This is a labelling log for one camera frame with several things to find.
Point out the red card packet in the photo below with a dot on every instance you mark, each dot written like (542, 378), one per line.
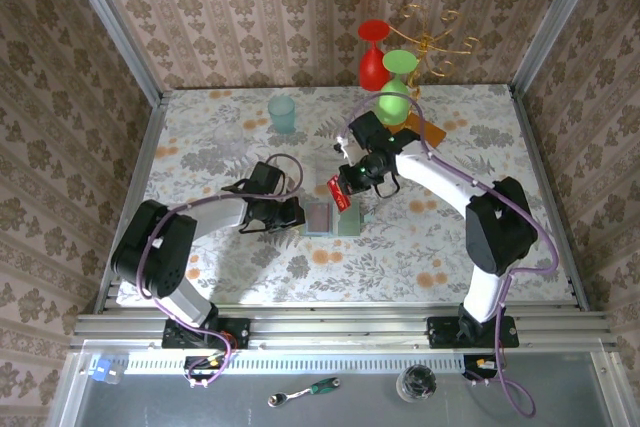
(339, 194)

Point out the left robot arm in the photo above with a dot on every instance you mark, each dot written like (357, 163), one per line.
(150, 247)

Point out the green plastic wine glass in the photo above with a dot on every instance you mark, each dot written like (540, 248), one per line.
(395, 104)

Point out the clear plastic cup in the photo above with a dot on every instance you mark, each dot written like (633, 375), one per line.
(229, 137)

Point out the floral tablecloth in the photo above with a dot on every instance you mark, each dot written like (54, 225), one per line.
(375, 267)

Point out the teal plastic cup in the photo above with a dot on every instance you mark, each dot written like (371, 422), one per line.
(281, 117)

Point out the red plastic wine glass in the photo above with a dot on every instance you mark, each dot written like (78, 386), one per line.
(372, 72)

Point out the black box yellow connector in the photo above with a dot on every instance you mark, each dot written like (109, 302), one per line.
(477, 364)
(202, 364)

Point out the clear jar black contents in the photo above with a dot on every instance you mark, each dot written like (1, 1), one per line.
(416, 383)

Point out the grey metal tray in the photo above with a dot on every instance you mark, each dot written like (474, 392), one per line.
(150, 402)

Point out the small blue white box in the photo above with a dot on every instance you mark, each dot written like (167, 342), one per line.
(102, 371)

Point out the long aluminium base rail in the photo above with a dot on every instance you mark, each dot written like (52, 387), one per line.
(340, 327)

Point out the aluminium side rail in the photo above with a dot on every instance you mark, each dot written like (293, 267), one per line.
(134, 197)
(548, 197)

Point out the aluminium frame post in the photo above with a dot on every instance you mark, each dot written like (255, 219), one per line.
(115, 22)
(556, 22)

